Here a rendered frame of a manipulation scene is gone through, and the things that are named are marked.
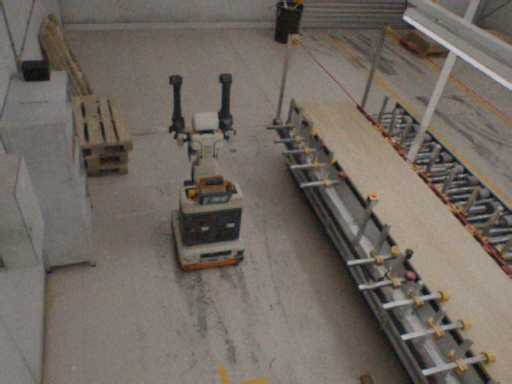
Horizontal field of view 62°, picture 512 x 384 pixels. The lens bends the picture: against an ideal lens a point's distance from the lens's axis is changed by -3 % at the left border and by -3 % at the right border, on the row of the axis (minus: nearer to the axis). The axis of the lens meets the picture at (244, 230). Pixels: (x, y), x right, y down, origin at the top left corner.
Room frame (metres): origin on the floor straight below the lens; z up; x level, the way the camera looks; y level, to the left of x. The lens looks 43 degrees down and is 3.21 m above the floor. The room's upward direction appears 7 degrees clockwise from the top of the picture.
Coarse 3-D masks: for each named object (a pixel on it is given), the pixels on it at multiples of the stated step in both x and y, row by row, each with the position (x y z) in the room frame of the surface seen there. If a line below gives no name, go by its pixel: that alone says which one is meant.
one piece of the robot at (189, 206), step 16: (192, 192) 2.80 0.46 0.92; (240, 192) 3.01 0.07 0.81; (192, 208) 2.79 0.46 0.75; (208, 208) 2.83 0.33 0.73; (224, 208) 2.88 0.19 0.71; (240, 208) 2.94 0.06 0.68; (192, 224) 2.79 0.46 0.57; (208, 224) 2.84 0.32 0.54; (224, 224) 2.89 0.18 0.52; (192, 240) 2.79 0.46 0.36; (208, 240) 2.84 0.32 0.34; (224, 240) 2.89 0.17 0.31
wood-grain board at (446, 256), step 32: (320, 128) 4.15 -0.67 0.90; (352, 128) 4.24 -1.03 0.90; (352, 160) 3.61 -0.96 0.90; (384, 160) 3.68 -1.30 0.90; (384, 192) 3.15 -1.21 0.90; (416, 192) 3.22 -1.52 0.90; (416, 224) 2.76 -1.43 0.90; (448, 224) 2.82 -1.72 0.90; (416, 256) 2.38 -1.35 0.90; (448, 256) 2.42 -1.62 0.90; (480, 256) 2.47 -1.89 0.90; (448, 288) 2.09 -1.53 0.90; (480, 288) 2.13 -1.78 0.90; (448, 320) 1.81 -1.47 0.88; (480, 320) 1.83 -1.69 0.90
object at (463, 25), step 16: (416, 0) 3.35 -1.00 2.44; (448, 16) 3.01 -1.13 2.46; (464, 16) 3.77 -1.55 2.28; (464, 32) 2.83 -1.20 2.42; (480, 32) 2.74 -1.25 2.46; (496, 48) 2.57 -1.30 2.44; (448, 64) 3.73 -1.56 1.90; (432, 96) 3.76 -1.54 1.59; (432, 112) 3.74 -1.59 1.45; (416, 144) 3.73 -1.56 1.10
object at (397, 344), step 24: (312, 144) 4.10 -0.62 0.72; (336, 168) 3.57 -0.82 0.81; (312, 192) 3.93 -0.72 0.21; (360, 216) 3.01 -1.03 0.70; (336, 240) 3.23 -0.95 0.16; (408, 264) 2.32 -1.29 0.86; (408, 288) 2.22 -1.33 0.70; (384, 312) 2.32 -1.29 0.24; (432, 312) 1.95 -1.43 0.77; (384, 336) 2.22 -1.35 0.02; (432, 336) 1.85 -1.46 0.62; (456, 336) 1.72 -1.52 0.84; (408, 360) 1.91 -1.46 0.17
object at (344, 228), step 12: (276, 120) 4.56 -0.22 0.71; (288, 144) 4.11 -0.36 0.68; (300, 156) 3.87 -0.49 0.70; (312, 180) 3.48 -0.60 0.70; (324, 192) 3.30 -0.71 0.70; (324, 204) 3.17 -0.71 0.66; (336, 216) 2.98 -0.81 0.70; (336, 228) 2.90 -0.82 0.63; (348, 228) 2.83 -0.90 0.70; (348, 240) 2.69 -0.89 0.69; (360, 252) 2.55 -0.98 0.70; (372, 276) 2.30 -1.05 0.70; (384, 300) 2.09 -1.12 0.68; (396, 312) 1.97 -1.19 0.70; (396, 324) 1.90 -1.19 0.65; (408, 324) 1.88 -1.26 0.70; (408, 348) 1.72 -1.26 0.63; (420, 348) 1.68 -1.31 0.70; (420, 360) 1.60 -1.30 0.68; (432, 360) 1.60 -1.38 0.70
